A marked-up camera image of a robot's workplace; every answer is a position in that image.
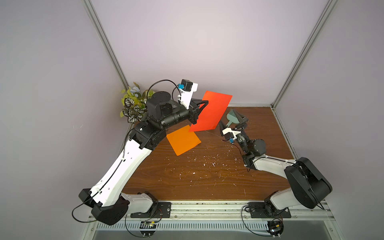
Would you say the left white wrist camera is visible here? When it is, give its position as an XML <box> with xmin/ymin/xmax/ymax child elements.
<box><xmin>178</xmin><ymin>79</ymin><xmax>198</xmax><ymax>110</ymax></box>

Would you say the connector board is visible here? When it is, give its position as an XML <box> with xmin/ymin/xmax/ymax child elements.
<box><xmin>139</xmin><ymin>221</ymin><xmax>158</xmax><ymax>238</ymax></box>
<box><xmin>267</xmin><ymin>219</ymin><xmax>284</xmax><ymax>238</ymax></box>

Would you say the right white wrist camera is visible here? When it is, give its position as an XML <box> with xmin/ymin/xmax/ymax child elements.
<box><xmin>222</xmin><ymin>128</ymin><xmax>241</xmax><ymax>144</ymax></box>

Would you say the green hand brush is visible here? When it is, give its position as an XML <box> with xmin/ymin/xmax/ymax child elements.
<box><xmin>226</xmin><ymin>109</ymin><xmax>243</xmax><ymax>128</ymax></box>

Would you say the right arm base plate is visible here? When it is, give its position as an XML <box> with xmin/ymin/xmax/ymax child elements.
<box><xmin>245</xmin><ymin>202</ymin><xmax>292</xmax><ymax>219</ymax></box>

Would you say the black cable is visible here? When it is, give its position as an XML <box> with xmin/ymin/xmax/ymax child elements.
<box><xmin>239</xmin><ymin>205</ymin><xmax>271</xmax><ymax>238</ymax></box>
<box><xmin>123</xmin><ymin>208</ymin><xmax>163</xmax><ymax>240</ymax></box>

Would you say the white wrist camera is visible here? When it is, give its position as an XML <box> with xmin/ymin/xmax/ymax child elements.
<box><xmin>222</xmin><ymin>128</ymin><xmax>241</xmax><ymax>144</ymax></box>
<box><xmin>178</xmin><ymin>79</ymin><xmax>198</xmax><ymax>110</ymax></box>

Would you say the orange square paper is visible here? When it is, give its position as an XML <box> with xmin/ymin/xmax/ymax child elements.
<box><xmin>167</xmin><ymin>125</ymin><xmax>201</xmax><ymax>156</ymax></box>

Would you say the right black cable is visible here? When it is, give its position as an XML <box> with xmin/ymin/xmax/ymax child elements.
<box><xmin>239</xmin><ymin>205</ymin><xmax>271</xmax><ymax>238</ymax></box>

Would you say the left connector board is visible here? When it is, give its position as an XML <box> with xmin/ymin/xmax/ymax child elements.
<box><xmin>139</xmin><ymin>221</ymin><xmax>158</xmax><ymax>238</ymax></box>

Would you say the aluminium front rail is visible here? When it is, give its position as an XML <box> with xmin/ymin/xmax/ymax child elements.
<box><xmin>121</xmin><ymin>200</ymin><xmax>335</xmax><ymax>221</ymax></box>

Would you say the red square paper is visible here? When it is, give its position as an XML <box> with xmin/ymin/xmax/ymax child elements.
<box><xmin>189</xmin><ymin>91</ymin><xmax>233</xmax><ymax>132</ymax></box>

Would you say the potted artificial plant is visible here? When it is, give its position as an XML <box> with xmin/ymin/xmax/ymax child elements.
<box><xmin>120</xmin><ymin>82</ymin><xmax>155</xmax><ymax>124</ymax></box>

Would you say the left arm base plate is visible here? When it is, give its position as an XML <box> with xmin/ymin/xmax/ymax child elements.
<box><xmin>130</xmin><ymin>202</ymin><xmax>172</xmax><ymax>219</ymax></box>

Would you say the right connector board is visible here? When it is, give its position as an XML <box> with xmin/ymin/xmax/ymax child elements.
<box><xmin>267</xmin><ymin>219</ymin><xmax>284</xmax><ymax>238</ymax></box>

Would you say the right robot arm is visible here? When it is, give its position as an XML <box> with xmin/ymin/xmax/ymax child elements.
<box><xmin>219</xmin><ymin>110</ymin><xmax>333</xmax><ymax>217</ymax></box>

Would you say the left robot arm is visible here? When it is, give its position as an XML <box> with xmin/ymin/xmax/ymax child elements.
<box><xmin>79</xmin><ymin>91</ymin><xmax>209</xmax><ymax>226</ymax></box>

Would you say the left black cable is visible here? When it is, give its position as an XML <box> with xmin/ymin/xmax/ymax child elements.
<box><xmin>123</xmin><ymin>208</ymin><xmax>163</xmax><ymax>240</ymax></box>

